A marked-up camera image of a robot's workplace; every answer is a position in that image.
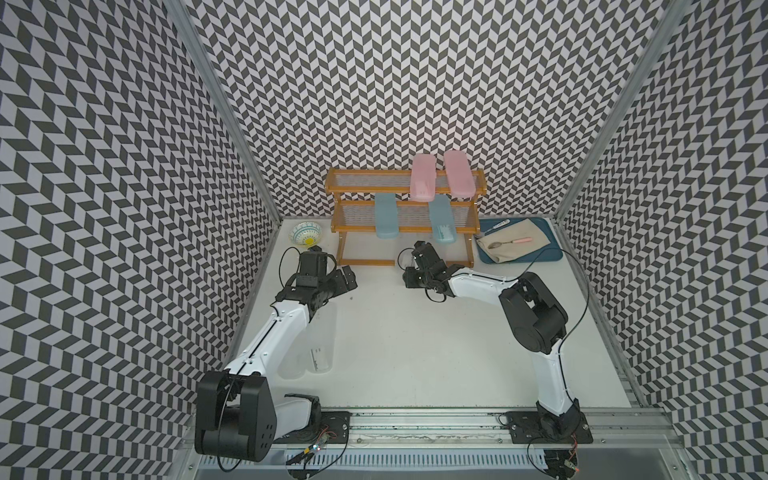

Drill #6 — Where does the pink handled spoon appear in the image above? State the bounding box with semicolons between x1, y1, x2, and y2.
487;237;533;249

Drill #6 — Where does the patterned ceramic bowl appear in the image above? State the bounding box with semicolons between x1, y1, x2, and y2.
291;221;323;247

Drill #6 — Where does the clear pencil case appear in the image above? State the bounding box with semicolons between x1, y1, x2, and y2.
277;333;309;380
306;303;338;374

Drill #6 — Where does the aluminium front rail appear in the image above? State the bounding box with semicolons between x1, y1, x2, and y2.
173;406;685;451

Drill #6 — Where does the wooden three-tier shelf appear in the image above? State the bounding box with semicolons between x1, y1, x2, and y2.
325;168;487;268

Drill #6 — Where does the teal pencil case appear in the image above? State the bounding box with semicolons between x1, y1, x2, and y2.
428;194;457;244
374;192;399;239

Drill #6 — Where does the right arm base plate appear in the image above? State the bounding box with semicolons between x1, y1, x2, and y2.
502;409;594;445

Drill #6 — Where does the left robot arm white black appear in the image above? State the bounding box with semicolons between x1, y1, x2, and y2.
194;246;357;462

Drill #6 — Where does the pink pencil case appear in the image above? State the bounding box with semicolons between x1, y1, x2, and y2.
443;150;476;198
409;154;437;203

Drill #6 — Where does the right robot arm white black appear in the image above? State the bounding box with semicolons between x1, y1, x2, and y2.
403;241;584;442

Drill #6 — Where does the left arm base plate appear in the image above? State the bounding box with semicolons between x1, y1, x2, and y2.
275;411;351;446

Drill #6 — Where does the white handled fork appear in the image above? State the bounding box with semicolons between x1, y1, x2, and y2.
480;219;511;236

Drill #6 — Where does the beige cloth napkin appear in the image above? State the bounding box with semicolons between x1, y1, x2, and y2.
478;219;551;263

